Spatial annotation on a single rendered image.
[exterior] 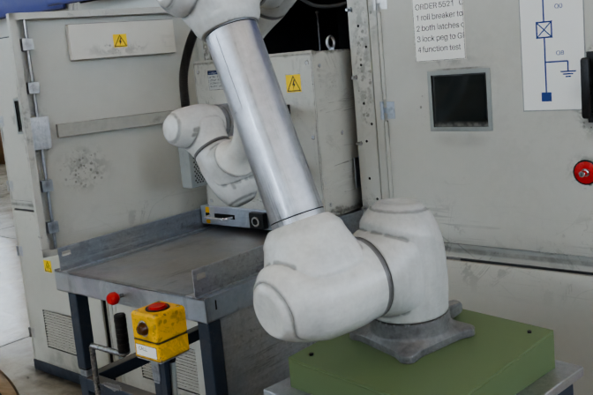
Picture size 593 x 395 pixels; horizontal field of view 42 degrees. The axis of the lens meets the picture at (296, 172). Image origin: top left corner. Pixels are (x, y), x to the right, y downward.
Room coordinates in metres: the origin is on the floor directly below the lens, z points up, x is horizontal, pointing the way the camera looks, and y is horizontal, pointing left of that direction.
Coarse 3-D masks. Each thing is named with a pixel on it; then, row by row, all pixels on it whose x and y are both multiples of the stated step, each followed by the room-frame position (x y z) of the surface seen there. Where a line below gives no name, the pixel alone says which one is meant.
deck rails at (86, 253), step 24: (192, 216) 2.45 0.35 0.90; (360, 216) 2.21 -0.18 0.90; (96, 240) 2.17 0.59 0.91; (120, 240) 2.23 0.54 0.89; (144, 240) 2.29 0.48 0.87; (168, 240) 2.33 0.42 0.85; (72, 264) 2.10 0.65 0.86; (96, 264) 2.12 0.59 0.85; (216, 264) 1.77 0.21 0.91; (240, 264) 1.83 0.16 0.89; (216, 288) 1.76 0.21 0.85
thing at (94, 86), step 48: (48, 48) 2.37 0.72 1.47; (96, 48) 2.42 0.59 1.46; (144, 48) 2.50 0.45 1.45; (192, 48) 2.63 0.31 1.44; (48, 96) 2.36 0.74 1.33; (96, 96) 2.44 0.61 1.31; (144, 96) 2.52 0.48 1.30; (192, 96) 2.62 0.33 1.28; (48, 144) 2.32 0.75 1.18; (96, 144) 2.43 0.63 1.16; (144, 144) 2.51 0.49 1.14; (48, 192) 2.31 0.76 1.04; (96, 192) 2.42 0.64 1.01; (144, 192) 2.50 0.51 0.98; (192, 192) 2.60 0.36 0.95; (48, 240) 2.32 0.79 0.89
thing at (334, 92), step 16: (320, 64) 2.17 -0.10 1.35; (336, 64) 2.23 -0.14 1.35; (320, 80) 2.17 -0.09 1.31; (336, 80) 2.22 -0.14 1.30; (352, 80) 2.28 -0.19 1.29; (320, 96) 2.16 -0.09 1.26; (336, 96) 2.22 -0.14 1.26; (352, 96) 2.28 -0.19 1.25; (320, 112) 2.16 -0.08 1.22; (336, 112) 2.21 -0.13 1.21; (352, 112) 2.27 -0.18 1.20; (320, 128) 2.15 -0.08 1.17; (336, 128) 2.21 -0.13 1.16; (352, 128) 2.27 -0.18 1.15; (320, 144) 2.15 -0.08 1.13; (336, 144) 2.20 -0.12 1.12; (352, 144) 2.26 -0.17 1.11; (320, 160) 2.14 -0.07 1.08; (336, 160) 2.20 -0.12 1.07; (352, 160) 2.26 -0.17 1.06; (336, 176) 2.20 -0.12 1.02; (352, 176) 2.25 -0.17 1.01; (336, 192) 2.19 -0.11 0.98; (352, 192) 2.25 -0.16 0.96; (336, 208) 2.19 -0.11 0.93; (352, 208) 2.24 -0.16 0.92
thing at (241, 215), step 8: (200, 208) 2.47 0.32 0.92; (216, 208) 2.42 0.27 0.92; (224, 208) 2.40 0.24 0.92; (232, 208) 2.37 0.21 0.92; (240, 208) 2.36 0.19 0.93; (216, 216) 2.43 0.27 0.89; (224, 216) 2.40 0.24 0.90; (240, 216) 2.35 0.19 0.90; (248, 216) 2.33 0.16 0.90; (216, 224) 2.43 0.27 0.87; (224, 224) 2.40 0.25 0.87; (232, 224) 2.38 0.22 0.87; (240, 224) 2.35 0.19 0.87; (248, 224) 2.33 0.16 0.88
